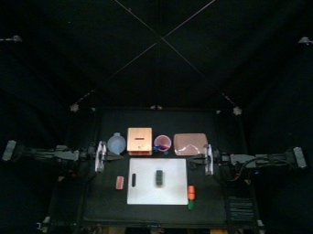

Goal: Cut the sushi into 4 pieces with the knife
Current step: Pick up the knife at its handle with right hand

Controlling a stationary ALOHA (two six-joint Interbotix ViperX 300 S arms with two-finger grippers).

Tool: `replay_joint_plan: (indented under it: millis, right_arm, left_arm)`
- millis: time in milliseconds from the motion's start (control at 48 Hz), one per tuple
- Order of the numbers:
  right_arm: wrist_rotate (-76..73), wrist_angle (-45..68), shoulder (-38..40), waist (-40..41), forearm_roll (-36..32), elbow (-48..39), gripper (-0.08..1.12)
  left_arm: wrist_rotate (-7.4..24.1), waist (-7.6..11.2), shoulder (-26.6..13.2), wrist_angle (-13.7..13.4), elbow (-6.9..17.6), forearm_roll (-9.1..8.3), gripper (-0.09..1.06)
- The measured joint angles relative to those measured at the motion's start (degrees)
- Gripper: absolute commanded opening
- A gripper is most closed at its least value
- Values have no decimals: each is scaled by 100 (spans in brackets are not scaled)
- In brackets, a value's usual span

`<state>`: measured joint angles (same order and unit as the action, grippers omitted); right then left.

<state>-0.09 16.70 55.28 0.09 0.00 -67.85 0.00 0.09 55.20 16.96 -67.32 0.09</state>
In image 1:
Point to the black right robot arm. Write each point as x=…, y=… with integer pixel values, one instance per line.
x=261, y=159

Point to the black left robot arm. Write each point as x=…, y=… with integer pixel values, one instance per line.
x=44, y=154

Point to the dark green sushi roll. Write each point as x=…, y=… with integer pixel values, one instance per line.
x=159, y=178

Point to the light blue plastic bowl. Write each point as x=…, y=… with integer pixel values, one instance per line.
x=116, y=144

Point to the pink square plate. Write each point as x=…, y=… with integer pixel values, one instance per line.
x=190, y=144

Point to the wooden box with slot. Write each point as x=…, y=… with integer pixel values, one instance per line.
x=139, y=140

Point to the red rectangular block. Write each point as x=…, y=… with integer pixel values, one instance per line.
x=119, y=182

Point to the white cutting board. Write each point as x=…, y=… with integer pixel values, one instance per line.
x=171, y=182

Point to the blue toy in cup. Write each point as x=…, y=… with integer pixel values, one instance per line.
x=161, y=148

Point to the pink plastic cup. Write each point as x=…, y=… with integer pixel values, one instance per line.
x=162, y=142

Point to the white text label sticker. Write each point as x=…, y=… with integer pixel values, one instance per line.
x=240, y=208

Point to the silver frame clamp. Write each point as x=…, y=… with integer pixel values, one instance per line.
x=237, y=111
x=155, y=107
x=304, y=40
x=15, y=38
x=74, y=107

